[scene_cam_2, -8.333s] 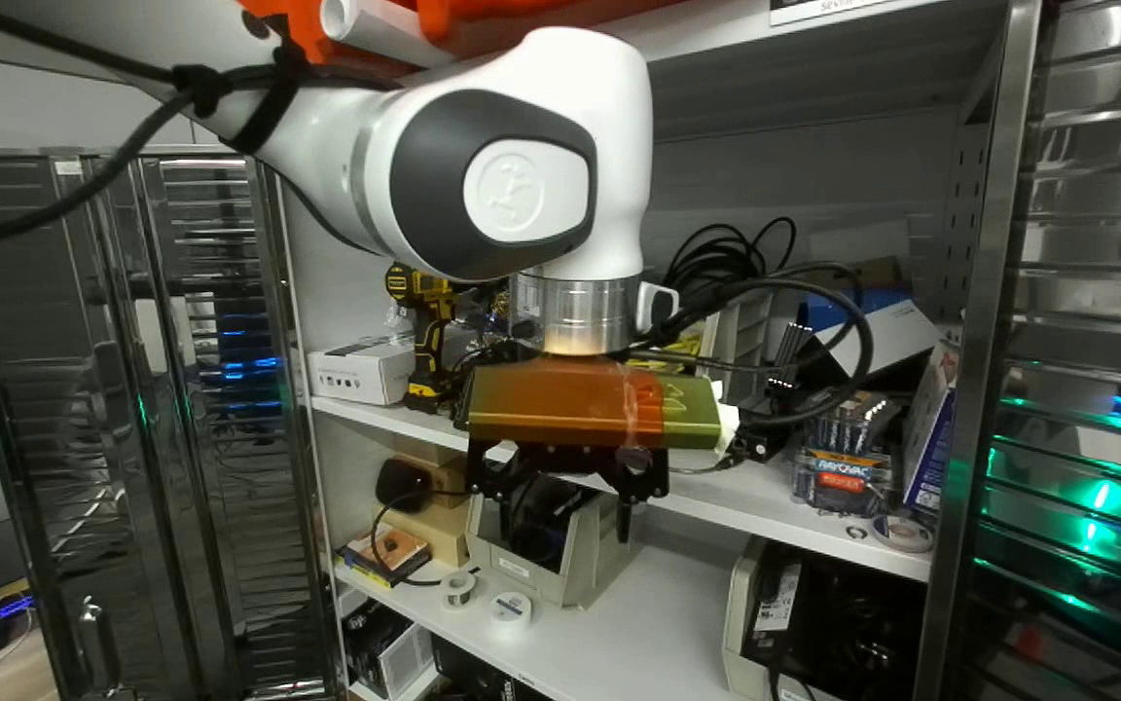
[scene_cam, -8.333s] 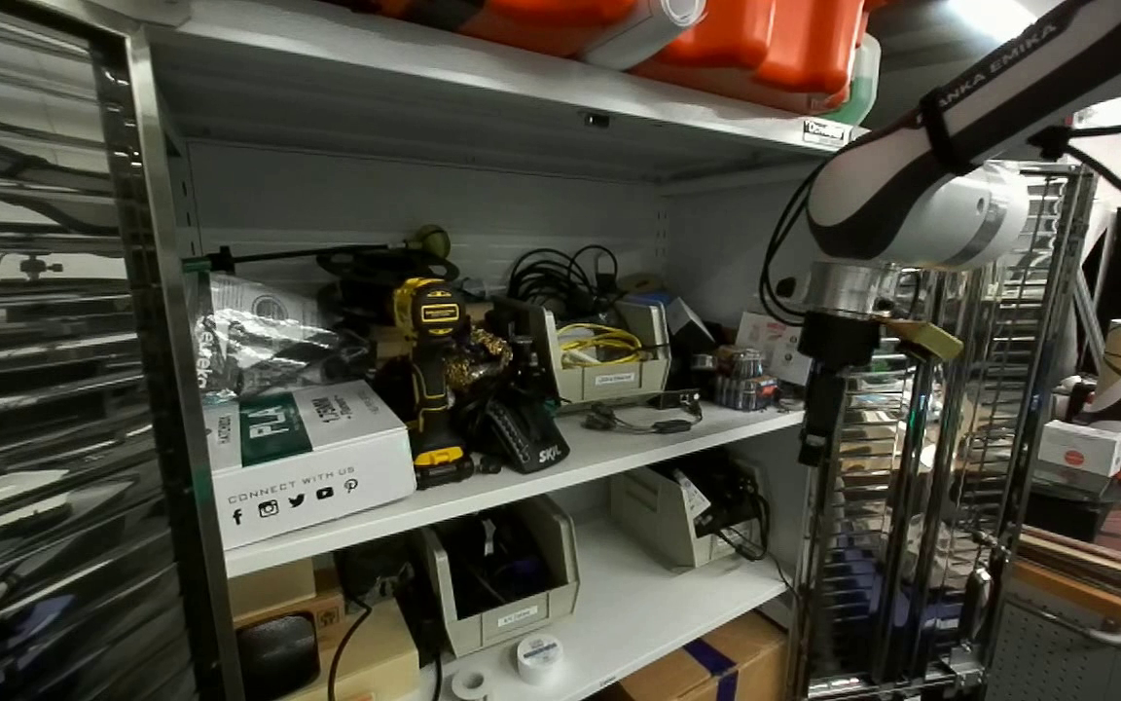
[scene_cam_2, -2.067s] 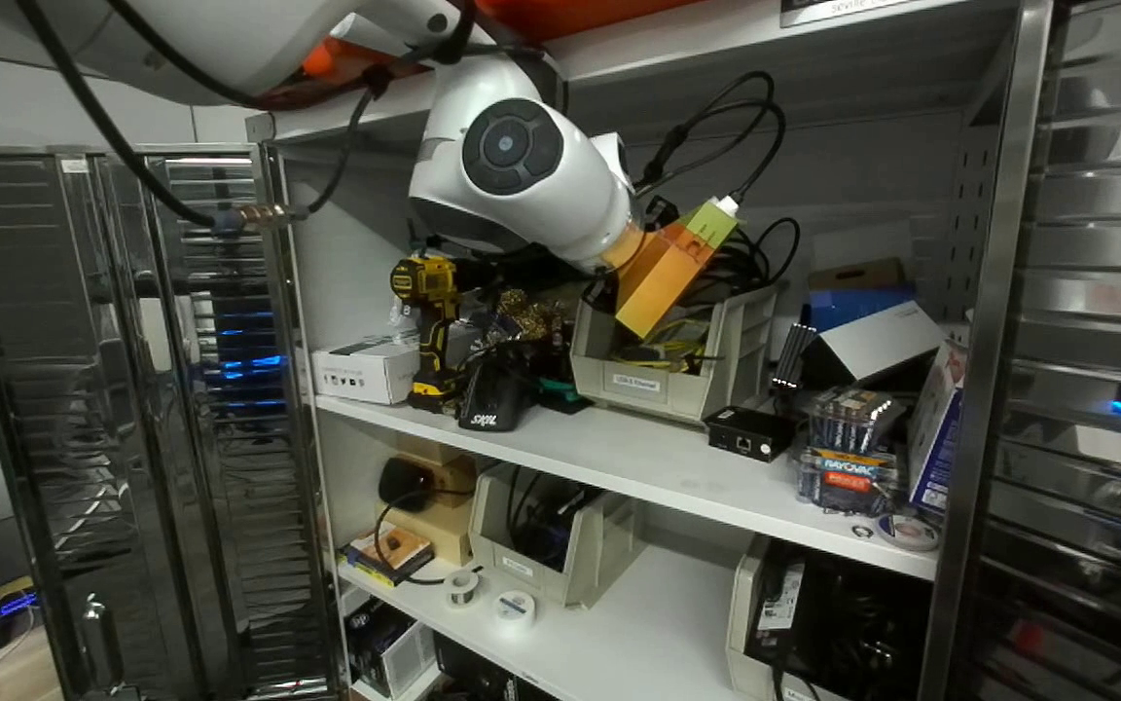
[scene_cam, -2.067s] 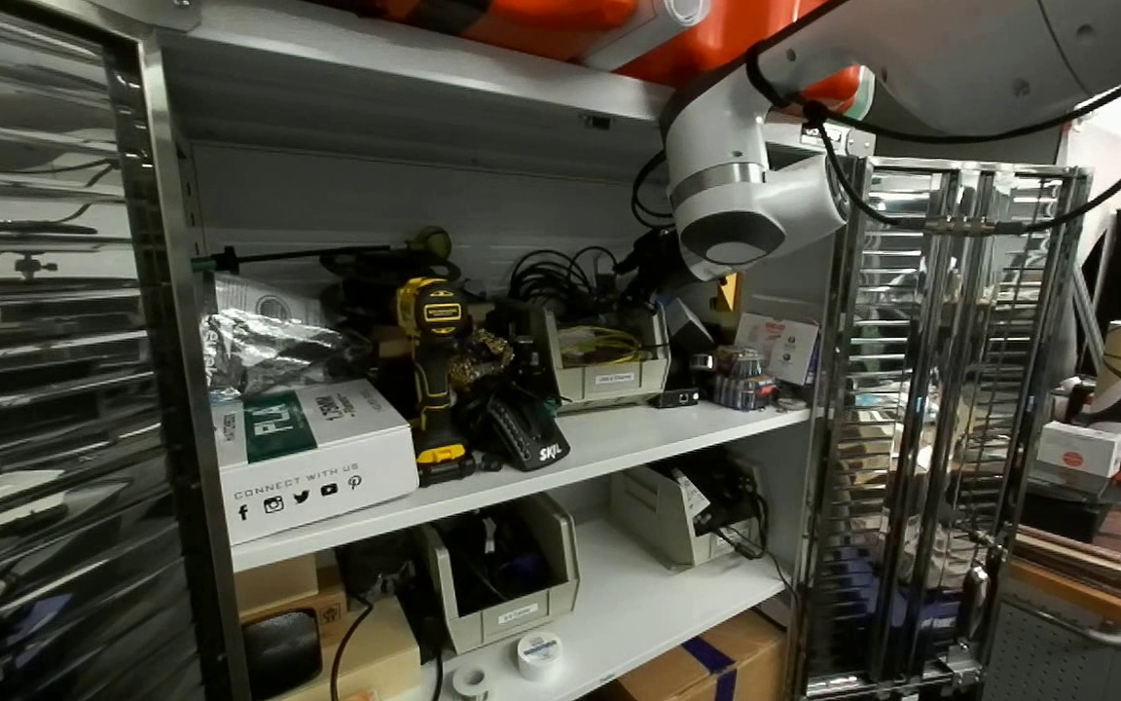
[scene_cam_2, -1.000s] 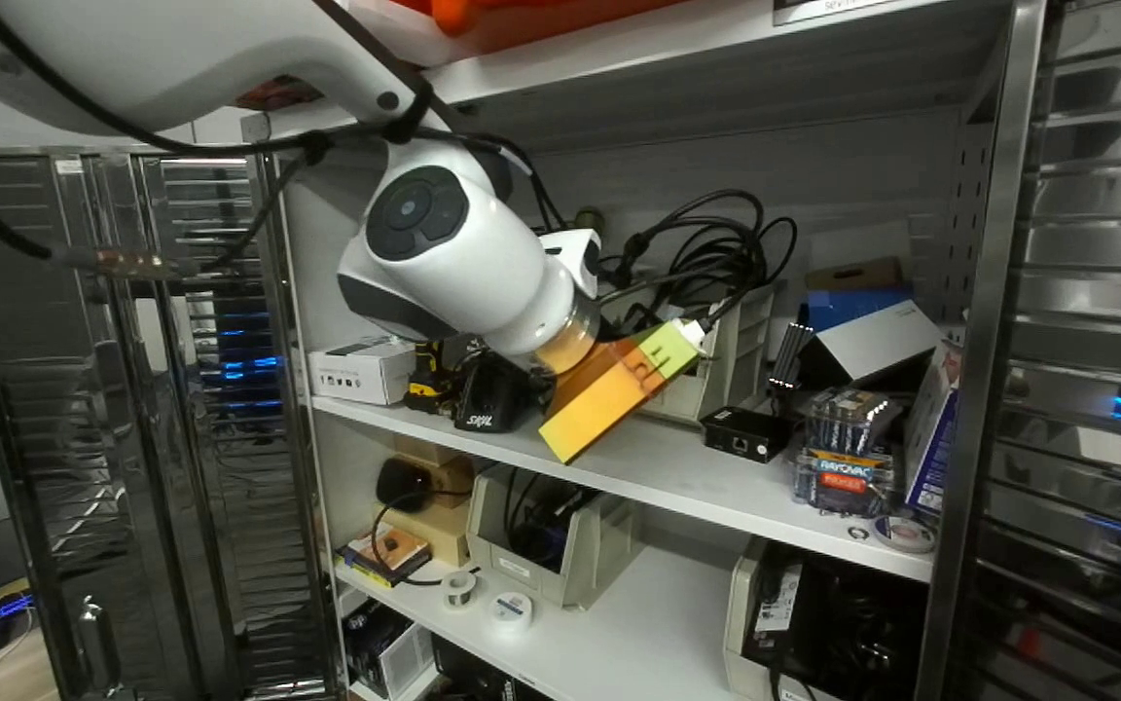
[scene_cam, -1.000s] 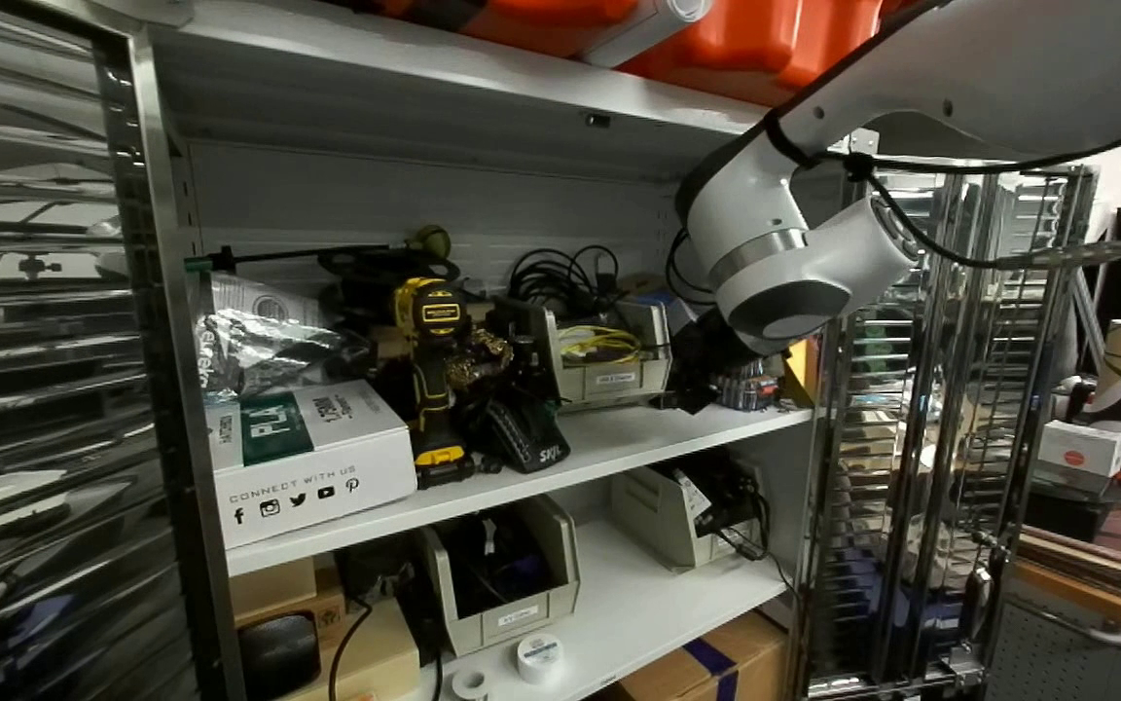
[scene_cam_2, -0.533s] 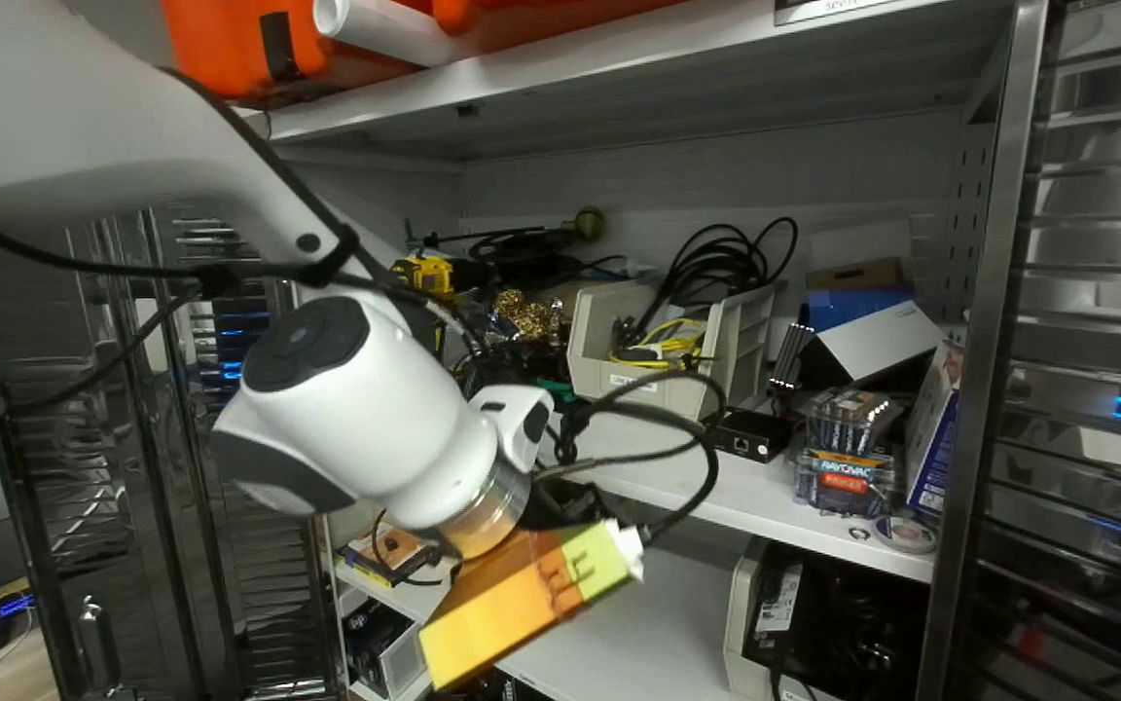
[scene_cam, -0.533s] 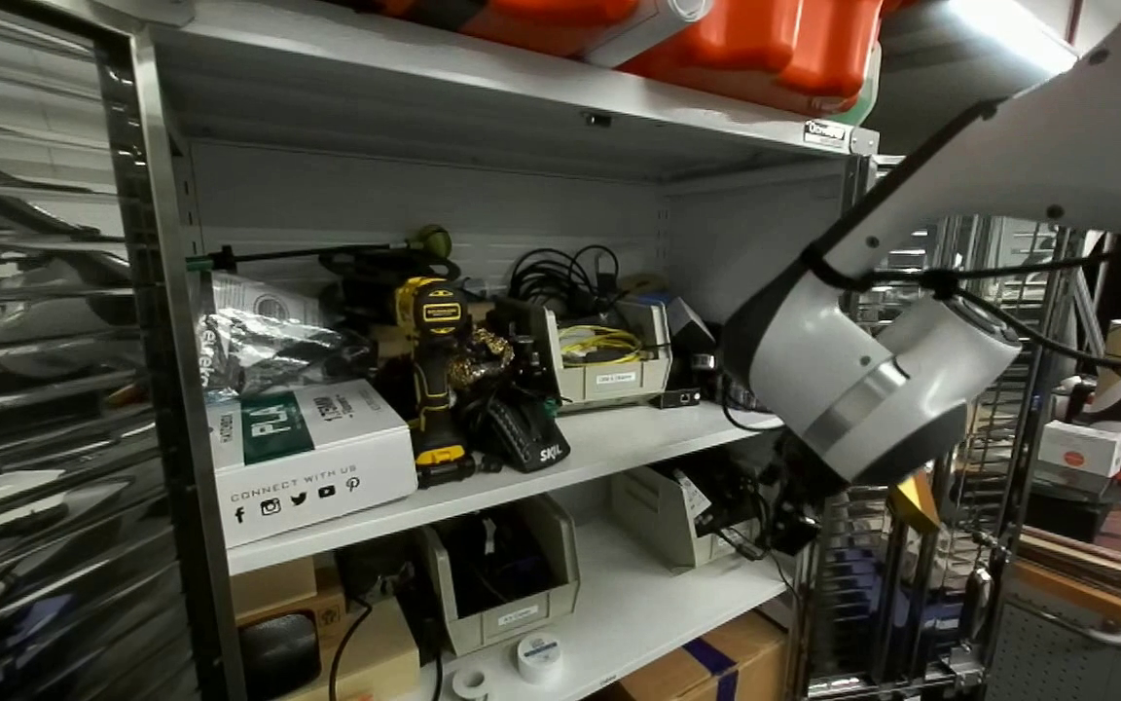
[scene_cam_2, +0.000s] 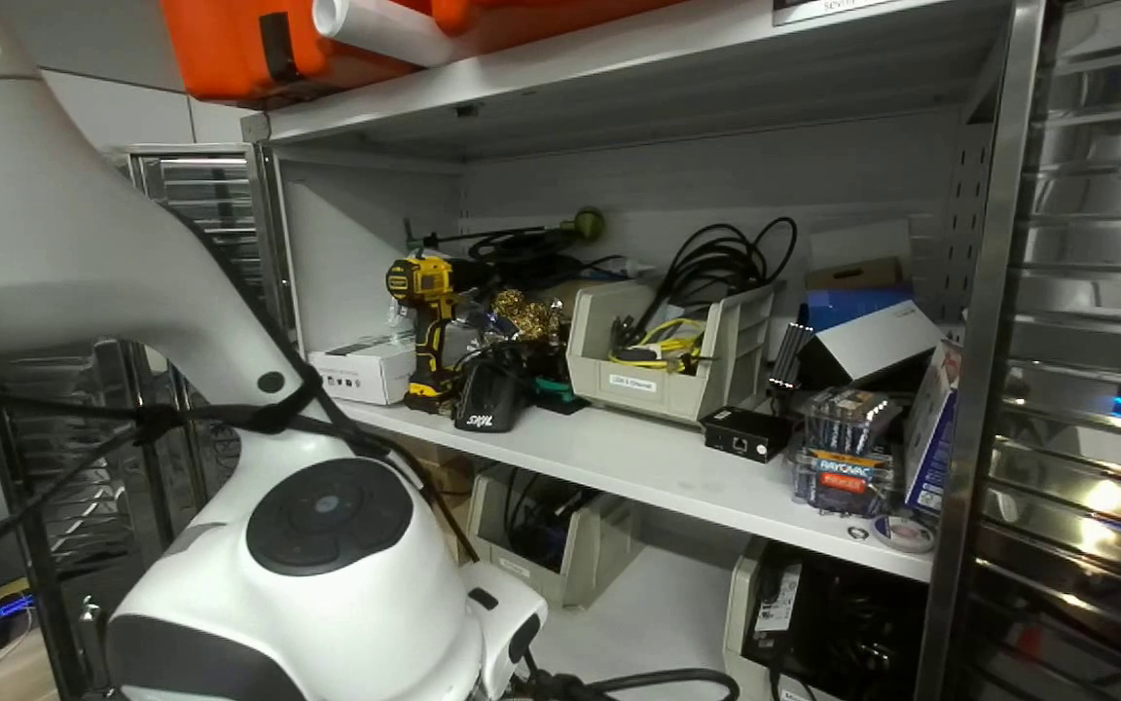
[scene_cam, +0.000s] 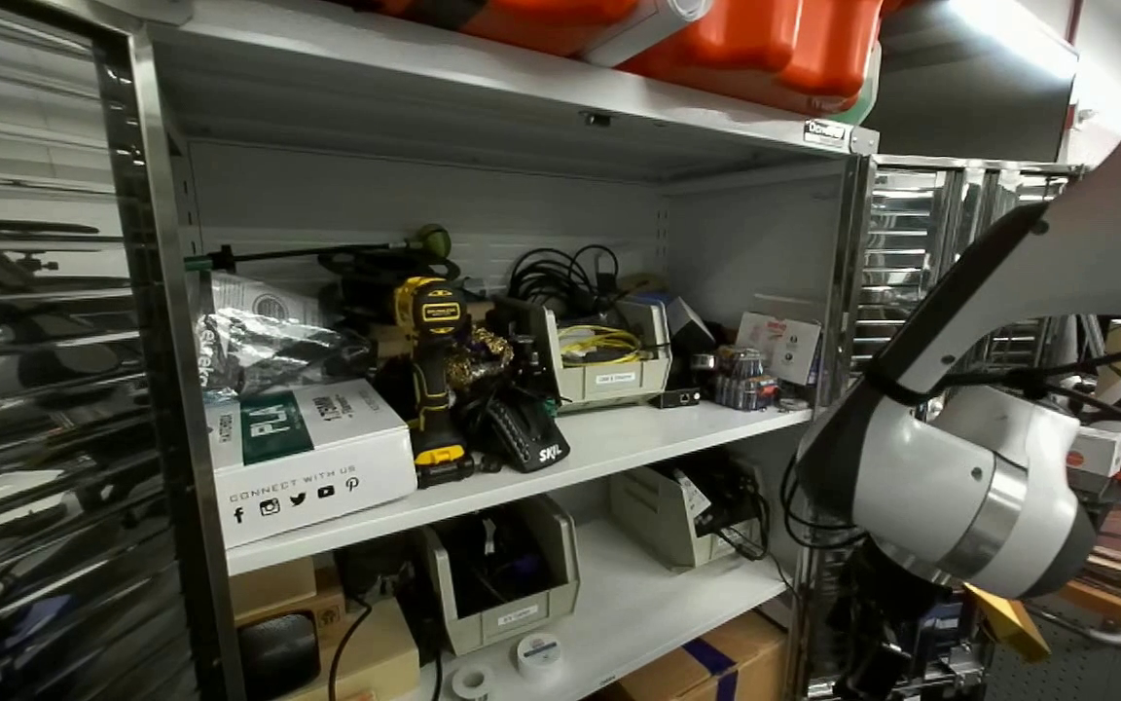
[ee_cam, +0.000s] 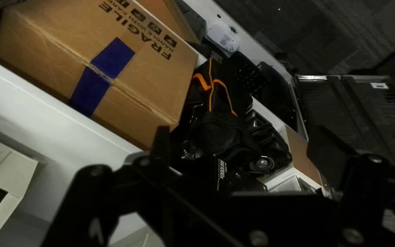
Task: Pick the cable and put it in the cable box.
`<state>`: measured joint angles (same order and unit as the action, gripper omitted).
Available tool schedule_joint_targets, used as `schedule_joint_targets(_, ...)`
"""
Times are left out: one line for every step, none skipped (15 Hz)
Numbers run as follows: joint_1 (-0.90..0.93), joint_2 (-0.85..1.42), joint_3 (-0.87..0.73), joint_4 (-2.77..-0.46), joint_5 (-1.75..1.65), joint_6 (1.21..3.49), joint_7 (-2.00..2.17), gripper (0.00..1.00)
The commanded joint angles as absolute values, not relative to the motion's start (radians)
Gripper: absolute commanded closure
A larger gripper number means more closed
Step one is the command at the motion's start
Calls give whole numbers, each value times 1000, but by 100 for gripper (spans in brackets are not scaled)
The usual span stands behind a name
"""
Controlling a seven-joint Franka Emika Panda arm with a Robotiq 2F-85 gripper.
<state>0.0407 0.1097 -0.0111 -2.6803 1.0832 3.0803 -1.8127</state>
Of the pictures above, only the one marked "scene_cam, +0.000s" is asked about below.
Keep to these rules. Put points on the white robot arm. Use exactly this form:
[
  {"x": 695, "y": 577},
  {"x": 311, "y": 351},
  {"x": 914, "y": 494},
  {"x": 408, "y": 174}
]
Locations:
[{"x": 976, "y": 428}]

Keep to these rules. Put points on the white box with green label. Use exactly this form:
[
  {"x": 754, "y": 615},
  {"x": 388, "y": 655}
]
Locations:
[{"x": 311, "y": 461}]

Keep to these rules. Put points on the cardboard box with blue tape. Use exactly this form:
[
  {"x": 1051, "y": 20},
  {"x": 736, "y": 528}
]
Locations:
[{"x": 704, "y": 663}]

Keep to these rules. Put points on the cardboard box with black knob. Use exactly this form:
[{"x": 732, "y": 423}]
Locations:
[{"x": 342, "y": 644}]

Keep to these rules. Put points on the black battery charger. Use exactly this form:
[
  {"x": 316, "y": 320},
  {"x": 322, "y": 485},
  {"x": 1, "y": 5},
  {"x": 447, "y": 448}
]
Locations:
[{"x": 525, "y": 435}]

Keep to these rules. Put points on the white metal shelf unit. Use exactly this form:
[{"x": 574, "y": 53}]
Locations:
[{"x": 613, "y": 440}]

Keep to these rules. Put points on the pack of batteries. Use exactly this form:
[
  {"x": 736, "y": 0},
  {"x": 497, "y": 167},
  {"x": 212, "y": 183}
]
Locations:
[{"x": 749, "y": 389}]

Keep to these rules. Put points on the grey plastic bin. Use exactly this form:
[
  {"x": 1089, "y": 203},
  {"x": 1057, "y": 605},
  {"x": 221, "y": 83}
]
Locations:
[{"x": 662, "y": 518}]

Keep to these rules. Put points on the white printed carton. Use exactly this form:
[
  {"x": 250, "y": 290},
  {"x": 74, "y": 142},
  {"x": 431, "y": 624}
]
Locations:
[{"x": 782, "y": 342}]

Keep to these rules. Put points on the green black rod tool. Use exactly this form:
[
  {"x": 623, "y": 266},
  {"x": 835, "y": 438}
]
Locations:
[{"x": 312, "y": 255}]

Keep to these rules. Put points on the white roll with blue label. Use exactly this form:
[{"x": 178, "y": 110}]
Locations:
[{"x": 539, "y": 651}]

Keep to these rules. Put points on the clear plastic bag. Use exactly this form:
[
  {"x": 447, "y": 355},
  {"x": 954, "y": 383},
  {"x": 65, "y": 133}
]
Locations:
[{"x": 261, "y": 340}]

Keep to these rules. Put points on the white cylinder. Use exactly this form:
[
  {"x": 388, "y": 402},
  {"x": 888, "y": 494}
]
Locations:
[{"x": 649, "y": 33}]

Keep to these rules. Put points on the small white tape roll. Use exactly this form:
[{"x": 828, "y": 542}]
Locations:
[{"x": 470, "y": 679}]

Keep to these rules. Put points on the orange plastic case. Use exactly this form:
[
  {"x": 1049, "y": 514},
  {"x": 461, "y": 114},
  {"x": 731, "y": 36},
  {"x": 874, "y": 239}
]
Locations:
[{"x": 770, "y": 44}]

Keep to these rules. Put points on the metal server rack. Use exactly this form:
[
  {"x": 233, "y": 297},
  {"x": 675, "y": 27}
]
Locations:
[
  {"x": 935, "y": 245},
  {"x": 42, "y": 389}
]

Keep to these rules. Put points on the black round knob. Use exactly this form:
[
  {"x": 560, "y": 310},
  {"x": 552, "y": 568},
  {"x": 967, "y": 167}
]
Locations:
[{"x": 276, "y": 647}]

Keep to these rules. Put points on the orange yellow rectangular block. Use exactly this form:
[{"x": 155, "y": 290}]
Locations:
[{"x": 1009, "y": 624}]

